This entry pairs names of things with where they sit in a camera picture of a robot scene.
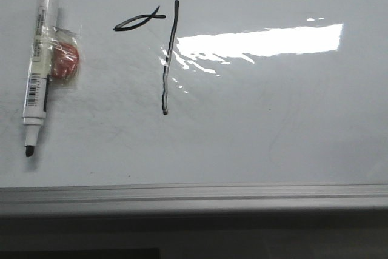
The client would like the red round magnet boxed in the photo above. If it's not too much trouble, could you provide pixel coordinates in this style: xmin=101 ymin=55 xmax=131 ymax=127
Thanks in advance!
xmin=48 ymin=27 xmax=82 ymax=89

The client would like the white black whiteboard marker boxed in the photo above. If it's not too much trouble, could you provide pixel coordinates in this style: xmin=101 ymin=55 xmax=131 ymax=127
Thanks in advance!
xmin=22 ymin=0 xmax=59 ymax=158

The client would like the white whiteboard with aluminium frame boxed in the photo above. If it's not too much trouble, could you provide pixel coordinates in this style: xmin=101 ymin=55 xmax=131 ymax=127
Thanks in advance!
xmin=1 ymin=0 xmax=387 ymax=227

